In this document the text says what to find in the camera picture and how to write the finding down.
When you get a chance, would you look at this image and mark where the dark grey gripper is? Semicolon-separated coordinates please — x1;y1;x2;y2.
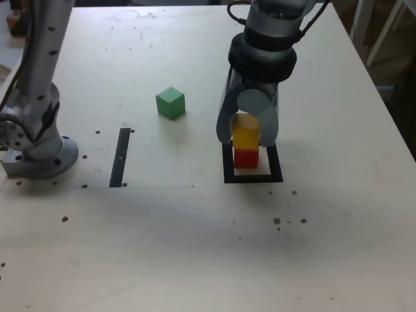
215;69;281;150

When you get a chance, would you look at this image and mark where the yellow cube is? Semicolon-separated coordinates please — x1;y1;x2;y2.
232;112;261;150

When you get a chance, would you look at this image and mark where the red cube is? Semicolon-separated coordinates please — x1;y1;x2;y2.
233;148;260;169

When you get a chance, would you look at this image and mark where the green cube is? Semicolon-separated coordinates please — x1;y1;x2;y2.
155;86;186;120

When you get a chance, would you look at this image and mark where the black tape square outline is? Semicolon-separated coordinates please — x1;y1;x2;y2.
222;142;284;185

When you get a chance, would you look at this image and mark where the black tape strip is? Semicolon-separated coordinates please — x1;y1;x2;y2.
109;127;131;189

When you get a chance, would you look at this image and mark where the white metal frame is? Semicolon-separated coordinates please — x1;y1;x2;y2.
349;0;416;68

